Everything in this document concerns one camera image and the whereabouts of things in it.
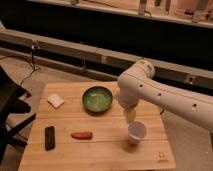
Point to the wooden table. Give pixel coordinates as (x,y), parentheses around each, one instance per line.
(108,150)

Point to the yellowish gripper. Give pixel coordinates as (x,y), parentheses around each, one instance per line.
(129,114)

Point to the black rectangular bar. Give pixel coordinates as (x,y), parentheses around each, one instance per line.
(49,138)

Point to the red pepper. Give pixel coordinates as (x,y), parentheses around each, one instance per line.
(85,135)

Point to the white sponge block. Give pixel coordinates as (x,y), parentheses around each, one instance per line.
(55,100)

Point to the white paper cup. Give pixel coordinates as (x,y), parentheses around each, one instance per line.
(136,132)

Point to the green ceramic bowl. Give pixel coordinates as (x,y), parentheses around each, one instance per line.
(97,99)

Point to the black chair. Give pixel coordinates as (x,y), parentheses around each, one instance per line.
(10,93)

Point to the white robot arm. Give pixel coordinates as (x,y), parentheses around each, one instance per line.
(137,83)

